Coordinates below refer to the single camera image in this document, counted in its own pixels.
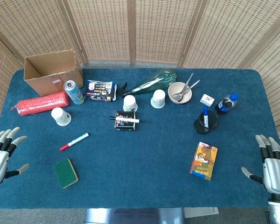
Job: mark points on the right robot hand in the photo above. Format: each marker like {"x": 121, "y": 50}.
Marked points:
{"x": 276, "y": 175}

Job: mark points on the red cap marker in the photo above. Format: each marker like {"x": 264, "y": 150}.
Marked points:
{"x": 74, "y": 141}

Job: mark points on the blue cap marker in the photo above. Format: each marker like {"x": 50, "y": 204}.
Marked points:
{"x": 206, "y": 119}

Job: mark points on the black mesh pen holder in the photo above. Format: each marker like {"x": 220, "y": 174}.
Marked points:
{"x": 200, "y": 124}

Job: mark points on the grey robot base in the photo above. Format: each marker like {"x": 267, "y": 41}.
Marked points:
{"x": 133, "y": 217}

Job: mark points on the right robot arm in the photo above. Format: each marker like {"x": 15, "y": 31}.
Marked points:
{"x": 278, "y": 210}

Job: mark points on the black cap marker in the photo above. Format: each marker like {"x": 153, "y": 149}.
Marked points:
{"x": 127, "y": 120}

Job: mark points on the green yellow sponge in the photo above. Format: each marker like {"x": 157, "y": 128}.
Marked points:
{"x": 65, "y": 173}

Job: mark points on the red foil package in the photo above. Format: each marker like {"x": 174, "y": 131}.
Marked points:
{"x": 42, "y": 103}

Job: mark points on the yellow blue box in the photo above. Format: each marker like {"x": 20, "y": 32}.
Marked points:
{"x": 203, "y": 161}

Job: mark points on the paper cup with blue flower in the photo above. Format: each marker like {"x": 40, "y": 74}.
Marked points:
{"x": 60, "y": 117}

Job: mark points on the white paper sheet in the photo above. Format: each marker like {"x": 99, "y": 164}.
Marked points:
{"x": 200, "y": 212}

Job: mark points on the cola bottle blue cap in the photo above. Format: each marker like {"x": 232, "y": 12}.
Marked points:
{"x": 225, "y": 105}

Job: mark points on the open cardboard box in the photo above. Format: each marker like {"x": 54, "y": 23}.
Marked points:
{"x": 46, "y": 82}

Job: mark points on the light blue drink can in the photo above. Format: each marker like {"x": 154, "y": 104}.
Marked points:
{"x": 75, "y": 94}

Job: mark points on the small white card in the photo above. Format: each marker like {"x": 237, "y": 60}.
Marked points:
{"x": 207, "y": 100}

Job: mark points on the black sanitary pad pack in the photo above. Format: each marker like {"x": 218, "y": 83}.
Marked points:
{"x": 99, "y": 91}

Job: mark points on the metal spoon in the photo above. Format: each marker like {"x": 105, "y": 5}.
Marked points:
{"x": 188, "y": 81}
{"x": 191, "y": 86}

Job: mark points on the black tin can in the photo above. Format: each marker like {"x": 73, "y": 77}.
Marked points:
{"x": 124, "y": 127}

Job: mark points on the beige bowl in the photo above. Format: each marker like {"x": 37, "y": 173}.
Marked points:
{"x": 173, "y": 89}

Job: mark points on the blue table carpet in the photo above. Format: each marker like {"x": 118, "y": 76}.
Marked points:
{"x": 140, "y": 163}

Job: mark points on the white paper cup green leaves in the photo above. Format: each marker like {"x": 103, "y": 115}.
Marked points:
{"x": 130, "y": 103}
{"x": 158, "y": 99}

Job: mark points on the black clip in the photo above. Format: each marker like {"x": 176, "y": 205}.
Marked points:
{"x": 123, "y": 89}

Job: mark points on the green plastic bag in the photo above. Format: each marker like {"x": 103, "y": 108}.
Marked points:
{"x": 154, "y": 80}

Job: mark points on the bamboo folding screen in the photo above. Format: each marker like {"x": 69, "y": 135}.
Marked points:
{"x": 107, "y": 28}

